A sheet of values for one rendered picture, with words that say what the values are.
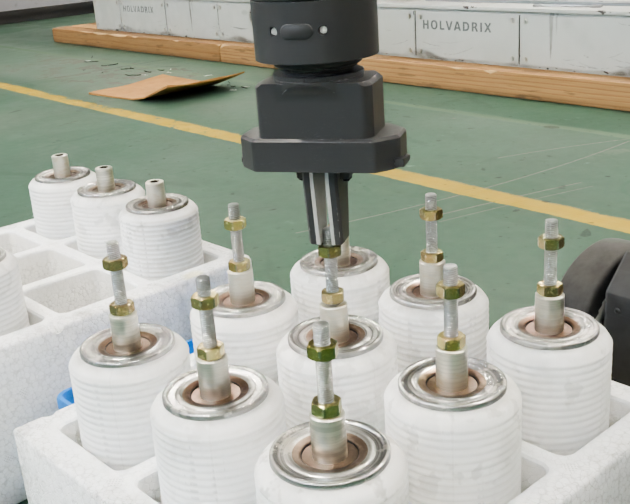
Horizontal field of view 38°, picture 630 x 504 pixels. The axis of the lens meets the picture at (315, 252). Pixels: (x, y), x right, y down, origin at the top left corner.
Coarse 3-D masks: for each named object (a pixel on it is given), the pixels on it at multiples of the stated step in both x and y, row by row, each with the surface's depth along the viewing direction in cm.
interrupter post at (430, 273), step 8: (424, 264) 78; (432, 264) 77; (440, 264) 77; (424, 272) 78; (432, 272) 77; (440, 272) 78; (424, 280) 78; (432, 280) 78; (440, 280) 78; (424, 288) 78; (432, 288) 78; (432, 296) 78
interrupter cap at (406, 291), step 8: (400, 280) 81; (408, 280) 82; (416, 280) 81; (464, 280) 81; (392, 288) 80; (400, 288) 80; (408, 288) 80; (416, 288) 80; (472, 288) 79; (392, 296) 78; (400, 296) 78; (408, 296) 78; (416, 296) 79; (424, 296) 79; (464, 296) 77; (472, 296) 77; (400, 304) 77; (408, 304) 77; (416, 304) 76; (424, 304) 76; (432, 304) 76; (440, 304) 76
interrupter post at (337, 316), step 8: (320, 304) 71; (344, 304) 70; (320, 312) 71; (328, 312) 70; (336, 312) 70; (344, 312) 70; (328, 320) 70; (336, 320) 70; (344, 320) 71; (336, 328) 70; (344, 328) 71; (336, 336) 71; (344, 336) 71
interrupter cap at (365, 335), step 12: (300, 324) 74; (312, 324) 74; (360, 324) 73; (372, 324) 73; (288, 336) 72; (300, 336) 72; (312, 336) 72; (360, 336) 71; (372, 336) 71; (300, 348) 70; (348, 348) 69; (360, 348) 69; (372, 348) 69
